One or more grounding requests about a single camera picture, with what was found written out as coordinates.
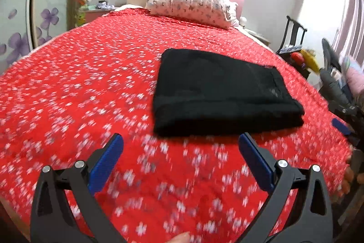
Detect black pants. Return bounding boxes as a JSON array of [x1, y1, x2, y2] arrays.
[[152, 49, 305, 138]]

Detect purple flower wardrobe door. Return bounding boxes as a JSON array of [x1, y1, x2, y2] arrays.
[[0, 0, 86, 76]]

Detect person's right hand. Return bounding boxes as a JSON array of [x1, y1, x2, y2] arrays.
[[335, 157, 364, 198]]

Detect floral white pillow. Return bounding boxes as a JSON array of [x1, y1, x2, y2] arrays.
[[146, 0, 239, 29]]

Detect person's left hand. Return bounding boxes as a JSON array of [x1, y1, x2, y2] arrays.
[[166, 232, 190, 243]]

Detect red floral bedspread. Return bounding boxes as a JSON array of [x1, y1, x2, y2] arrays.
[[1, 9, 351, 242]]

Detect black wooden chair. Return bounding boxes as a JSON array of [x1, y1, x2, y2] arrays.
[[276, 15, 307, 55]]

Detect pink bedside table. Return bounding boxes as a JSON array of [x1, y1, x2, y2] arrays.
[[85, 1, 116, 23]]

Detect red and yellow toys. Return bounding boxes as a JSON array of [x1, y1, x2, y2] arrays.
[[290, 49, 320, 74]]

